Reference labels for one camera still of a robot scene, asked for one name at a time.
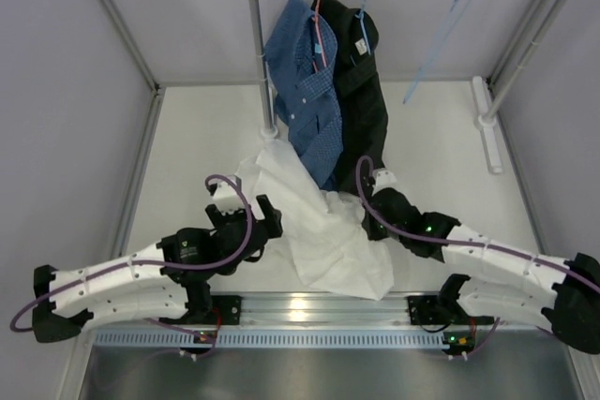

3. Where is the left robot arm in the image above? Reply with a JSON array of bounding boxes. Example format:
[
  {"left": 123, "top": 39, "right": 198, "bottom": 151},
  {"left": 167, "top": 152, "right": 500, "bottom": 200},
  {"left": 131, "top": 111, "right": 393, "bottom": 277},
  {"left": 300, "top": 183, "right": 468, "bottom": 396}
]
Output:
[{"left": 32, "top": 195, "right": 283, "bottom": 344}]

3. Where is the pink wire hanger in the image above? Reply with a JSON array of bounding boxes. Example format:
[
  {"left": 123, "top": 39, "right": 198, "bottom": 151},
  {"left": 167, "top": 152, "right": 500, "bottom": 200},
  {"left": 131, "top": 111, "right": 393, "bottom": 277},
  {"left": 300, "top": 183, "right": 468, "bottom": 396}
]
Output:
[{"left": 313, "top": 0, "right": 328, "bottom": 70}]

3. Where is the blue wire hanger with shirt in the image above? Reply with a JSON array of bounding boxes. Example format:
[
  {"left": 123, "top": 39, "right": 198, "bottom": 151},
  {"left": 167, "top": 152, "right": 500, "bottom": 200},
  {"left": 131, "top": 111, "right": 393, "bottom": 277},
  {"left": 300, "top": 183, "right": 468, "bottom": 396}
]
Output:
[{"left": 355, "top": 0, "right": 371, "bottom": 55}]

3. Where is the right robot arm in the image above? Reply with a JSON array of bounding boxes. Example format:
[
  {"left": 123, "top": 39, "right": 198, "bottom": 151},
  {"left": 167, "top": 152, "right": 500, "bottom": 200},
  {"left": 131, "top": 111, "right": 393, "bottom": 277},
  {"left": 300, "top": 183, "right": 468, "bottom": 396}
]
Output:
[{"left": 363, "top": 187, "right": 599, "bottom": 355}]

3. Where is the black shirt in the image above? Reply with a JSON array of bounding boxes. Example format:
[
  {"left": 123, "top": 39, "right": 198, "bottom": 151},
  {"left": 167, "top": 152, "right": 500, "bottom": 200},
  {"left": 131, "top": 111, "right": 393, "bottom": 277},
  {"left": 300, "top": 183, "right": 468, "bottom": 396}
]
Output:
[{"left": 320, "top": 0, "right": 388, "bottom": 194}]

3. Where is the grey slotted cable duct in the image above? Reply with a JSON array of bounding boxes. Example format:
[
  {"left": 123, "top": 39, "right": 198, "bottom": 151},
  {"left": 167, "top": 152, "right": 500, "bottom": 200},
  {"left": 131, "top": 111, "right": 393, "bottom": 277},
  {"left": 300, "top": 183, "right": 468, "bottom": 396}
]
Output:
[{"left": 94, "top": 328, "right": 470, "bottom": 349}]

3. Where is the white shirt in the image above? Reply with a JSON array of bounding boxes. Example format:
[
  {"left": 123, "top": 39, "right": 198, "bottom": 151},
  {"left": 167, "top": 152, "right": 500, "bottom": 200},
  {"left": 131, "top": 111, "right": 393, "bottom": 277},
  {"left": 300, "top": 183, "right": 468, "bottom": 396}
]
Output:
[{"left": 235, "top": 140, "right": 394, "bottom": 301}]

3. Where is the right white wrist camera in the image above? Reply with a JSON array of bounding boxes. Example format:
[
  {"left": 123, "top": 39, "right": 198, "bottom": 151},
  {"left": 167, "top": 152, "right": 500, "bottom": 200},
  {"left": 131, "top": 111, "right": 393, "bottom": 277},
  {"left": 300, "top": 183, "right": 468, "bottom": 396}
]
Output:
[{"left": 367, "top": 168, "right": 398, "bottom": 195}]

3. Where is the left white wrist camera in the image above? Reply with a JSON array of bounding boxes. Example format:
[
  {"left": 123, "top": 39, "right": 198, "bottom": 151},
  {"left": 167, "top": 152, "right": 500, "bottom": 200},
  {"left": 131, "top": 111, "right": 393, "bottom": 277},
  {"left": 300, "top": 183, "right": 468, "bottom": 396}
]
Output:
[{"left": 207, "top": 175, "right": 244, "bottom": 215}]

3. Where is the aluminium mounting rail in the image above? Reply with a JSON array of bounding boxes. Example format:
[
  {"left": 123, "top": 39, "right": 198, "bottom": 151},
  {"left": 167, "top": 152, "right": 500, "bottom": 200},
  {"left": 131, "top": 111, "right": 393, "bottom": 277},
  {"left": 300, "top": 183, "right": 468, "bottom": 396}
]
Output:
[{"left": 213, "top": 292, "right": 493, "bottom": 331}]

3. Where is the blue checked shirt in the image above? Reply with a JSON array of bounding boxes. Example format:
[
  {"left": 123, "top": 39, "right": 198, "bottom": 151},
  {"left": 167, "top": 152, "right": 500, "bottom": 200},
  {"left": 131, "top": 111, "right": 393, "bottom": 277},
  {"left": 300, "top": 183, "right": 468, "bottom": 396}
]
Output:
[{"left": 264, "top": 0, "right": 343, "bottom": 191}]

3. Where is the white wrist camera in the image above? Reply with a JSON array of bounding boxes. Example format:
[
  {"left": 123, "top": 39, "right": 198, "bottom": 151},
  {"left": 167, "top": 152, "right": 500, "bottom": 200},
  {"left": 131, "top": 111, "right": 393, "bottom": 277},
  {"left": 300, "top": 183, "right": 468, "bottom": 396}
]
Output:
[
  {"left": 207, "top": 175, "right": 244, "bottom": 215},
  {"left": 367, "top": 168, "right": 398, "bottom": 195}
]

